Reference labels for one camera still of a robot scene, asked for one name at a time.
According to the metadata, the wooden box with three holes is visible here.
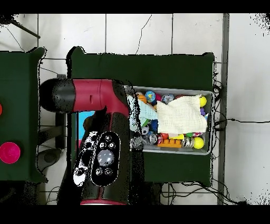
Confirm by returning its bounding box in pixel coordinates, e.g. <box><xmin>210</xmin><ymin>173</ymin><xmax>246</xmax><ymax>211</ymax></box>
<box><xmin>75</xmin><ymin>110</ymin><xmax>98</xmax><ymax>153</ymax></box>

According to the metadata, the shallow clear mesh bin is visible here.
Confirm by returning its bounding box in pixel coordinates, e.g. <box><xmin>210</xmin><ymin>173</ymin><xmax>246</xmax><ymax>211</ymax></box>
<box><xmin>123</xmin><ymin>86</ymin><xmax>214</xmax><ymax>156</ymax></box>

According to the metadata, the mint waffle cloth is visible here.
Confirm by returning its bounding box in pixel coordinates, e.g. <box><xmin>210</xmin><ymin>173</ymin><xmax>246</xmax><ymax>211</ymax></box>
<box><xmin>128</xmin><ymin>95</ymin><xmax>158</xmax><ymax>132</ymax></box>

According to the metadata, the small soccer ball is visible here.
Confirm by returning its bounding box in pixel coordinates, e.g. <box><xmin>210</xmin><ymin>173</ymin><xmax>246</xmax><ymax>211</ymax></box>
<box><xmin>139</xmin><ymin>125</ymin><xmax>150</xmax><ymax>136</ymax></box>

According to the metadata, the blue globe ball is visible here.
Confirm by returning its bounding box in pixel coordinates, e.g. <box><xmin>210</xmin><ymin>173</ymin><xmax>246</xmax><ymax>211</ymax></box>
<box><xmin>145</xmin><ymin>90</ymin><xmax>157</xmax><ymax>103</ymax></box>

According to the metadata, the grey toy robot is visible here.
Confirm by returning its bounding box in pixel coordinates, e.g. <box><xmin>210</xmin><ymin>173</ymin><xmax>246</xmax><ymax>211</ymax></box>
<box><xmin>130</xmin><ymin>135</ymin><xmax>146</xmax><ymax>150</ymax></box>

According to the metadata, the cream waffle cloth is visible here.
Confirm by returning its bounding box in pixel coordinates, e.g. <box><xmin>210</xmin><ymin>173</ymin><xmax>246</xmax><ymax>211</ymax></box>
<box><xmin>156</xmin><ymin>95</ymin><xmax>208</xmax><ymax>135</ymax></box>

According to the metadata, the orange toy brick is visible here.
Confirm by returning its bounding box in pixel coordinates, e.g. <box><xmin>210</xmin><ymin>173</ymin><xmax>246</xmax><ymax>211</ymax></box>
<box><xmin>158</xmin><ymin>137</ymin><xmax>183</xmax><ymax>148</ymax></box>

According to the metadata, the crushed silver drink can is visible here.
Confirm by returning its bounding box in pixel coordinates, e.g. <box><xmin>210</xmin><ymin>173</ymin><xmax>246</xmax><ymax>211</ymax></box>
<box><xmin>181</xmin><ymin>136</ymin><xmax>195</xmax><ymax>148</ymax></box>

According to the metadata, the yellow ball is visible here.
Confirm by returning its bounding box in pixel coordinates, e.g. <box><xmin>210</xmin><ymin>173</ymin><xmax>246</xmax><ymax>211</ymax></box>
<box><xmin>192</xmin><ymin>137</ymin><xmax>205</xmax><ymax>150</ymax></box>

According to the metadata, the grey round base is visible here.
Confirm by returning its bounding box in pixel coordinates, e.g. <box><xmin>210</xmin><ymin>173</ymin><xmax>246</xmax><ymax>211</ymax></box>
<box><xmin>37</xmin><ymin>147</ymin><xmax>62</xmax><ymax>172</ymax></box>

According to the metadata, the green cloth side table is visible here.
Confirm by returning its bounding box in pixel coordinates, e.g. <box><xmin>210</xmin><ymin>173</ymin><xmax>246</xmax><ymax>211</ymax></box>
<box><xmin>0</xmin><ymin>47</ymin><xmax>47</xmax><ymax>183</ymax></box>

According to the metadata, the pink round disc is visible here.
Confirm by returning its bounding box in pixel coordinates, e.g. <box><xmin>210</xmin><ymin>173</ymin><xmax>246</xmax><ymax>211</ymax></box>
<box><xmin>0</xmin><ymin>142</ymin><xmax>21</xmax><ymax>165</ymax></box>

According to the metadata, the black stand pole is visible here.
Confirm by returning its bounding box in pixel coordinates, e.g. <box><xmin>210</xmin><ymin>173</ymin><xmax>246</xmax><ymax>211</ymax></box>
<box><xmin>0</xmin><ymin>14</ymin><xmax>42</xmax><ymax>40</ymax></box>

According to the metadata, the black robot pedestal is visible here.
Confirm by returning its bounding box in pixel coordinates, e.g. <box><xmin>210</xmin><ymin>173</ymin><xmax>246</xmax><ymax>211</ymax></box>
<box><xmin>141</xmin><ymin>182</ymin><xmax>163</xmax><ymax>206</ymax></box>

